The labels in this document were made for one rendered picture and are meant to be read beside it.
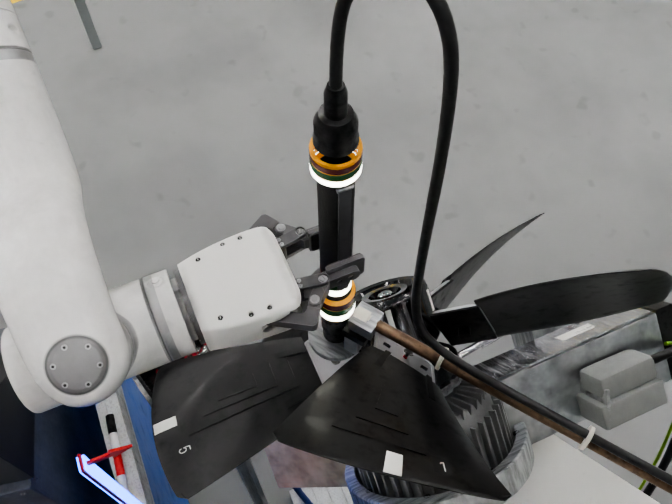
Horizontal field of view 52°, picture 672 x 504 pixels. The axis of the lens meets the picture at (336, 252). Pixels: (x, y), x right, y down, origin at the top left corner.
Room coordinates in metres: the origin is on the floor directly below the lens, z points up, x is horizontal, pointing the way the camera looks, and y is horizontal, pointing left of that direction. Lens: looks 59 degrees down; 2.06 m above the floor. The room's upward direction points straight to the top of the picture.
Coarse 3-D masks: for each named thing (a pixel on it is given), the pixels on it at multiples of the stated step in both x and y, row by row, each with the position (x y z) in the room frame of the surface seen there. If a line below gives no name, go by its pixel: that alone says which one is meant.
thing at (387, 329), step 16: (400, 336) 0.31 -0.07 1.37; (416, 352) 0.29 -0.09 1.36; (432, 352) 0.29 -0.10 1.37; (448, 368) 0.27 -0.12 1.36; (480, 384) 0.26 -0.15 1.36; (512, 400) 0.24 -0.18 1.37; (560, 432) 0.21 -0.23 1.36; (592, 448) 0.19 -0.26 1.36; (624, 464) 0.17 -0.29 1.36; (656, 480) 0.16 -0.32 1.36
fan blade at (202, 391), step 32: (224, 352) 0.38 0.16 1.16; (256, 352) 0.37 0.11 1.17; (288, 352) 0.37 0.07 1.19; (160, 384) 0.34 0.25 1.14; (192, 384) 0.33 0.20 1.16; (224, 384) 0.33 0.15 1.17; (256, 384) 0.32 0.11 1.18; (288, 384) 0.32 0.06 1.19; (320, 384) 0.32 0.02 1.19; (160, 416) 0.29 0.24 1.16; (192, 416) 0.28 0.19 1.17; (224, 416) 0.28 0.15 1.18; (256, 416) 0.28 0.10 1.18; (288, 416) 0.28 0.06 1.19; (160, 448) 0.24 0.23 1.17; (224, 448) 0.24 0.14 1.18; (256, 448) 0.24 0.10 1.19; (192, 480) 0.20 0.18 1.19
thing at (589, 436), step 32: (352, 0) 0.35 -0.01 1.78; (448, 32) 0.31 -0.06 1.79; (448, 64) 0.31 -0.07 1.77; (448, 96) 0.31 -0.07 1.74; (448, 128) 0.31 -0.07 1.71; (416, 288) 0.30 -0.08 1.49; (416, 320) 0.30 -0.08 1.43; (448, 352) 0.28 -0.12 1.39; (544, 416) 0.22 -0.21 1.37; (608, 448) 0.19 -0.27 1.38
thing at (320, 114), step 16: (336, 96) 0.35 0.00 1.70; (320, 112) 0.36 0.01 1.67; (336, 112) 0.35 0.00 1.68; (352, 112) 0.36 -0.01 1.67; (320, 128) 0.35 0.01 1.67; (336, 128) 0.34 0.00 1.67; (352, 128) 0.35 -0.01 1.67; (320, 144) 0.34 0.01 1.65; (336, 144) 0.34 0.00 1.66; (352, 144) 0.34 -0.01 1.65; (336, 336) 0.34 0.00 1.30
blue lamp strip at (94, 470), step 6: (84, 456) 0.23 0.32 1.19; (84, 462) 0.22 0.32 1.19; (90, 468) 0.22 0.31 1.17; (96, 468) 0.22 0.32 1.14; (90, 474) 0.21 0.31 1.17; (96, 474) 0.21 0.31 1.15; (102, 474) 0.22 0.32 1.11; (102, 480) 0.21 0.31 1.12; (108, 480) 0.22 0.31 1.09; (114, 480) 0.23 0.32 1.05; (108, 486) 0.21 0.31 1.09; (114, 486) 0.22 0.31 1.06; (120, 486) 0.23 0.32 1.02; (114, 492) 0.21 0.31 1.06; (120, 492) 0.22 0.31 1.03; (126, 492) 0.22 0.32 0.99; (126, 498) 0.21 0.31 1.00; (132, 498) 0.22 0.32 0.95
